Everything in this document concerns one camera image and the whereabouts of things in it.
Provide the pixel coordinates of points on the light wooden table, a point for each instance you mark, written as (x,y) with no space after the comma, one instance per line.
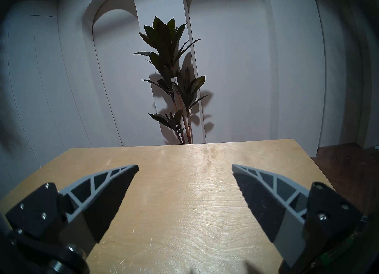
(183,193)

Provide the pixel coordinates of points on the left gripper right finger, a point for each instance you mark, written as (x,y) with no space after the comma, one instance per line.
(266,205)

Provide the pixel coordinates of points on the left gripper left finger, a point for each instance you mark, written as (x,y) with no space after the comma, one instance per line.
(97,199)

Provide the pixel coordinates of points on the tall potted plant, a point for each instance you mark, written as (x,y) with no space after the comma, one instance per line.
(168,57)

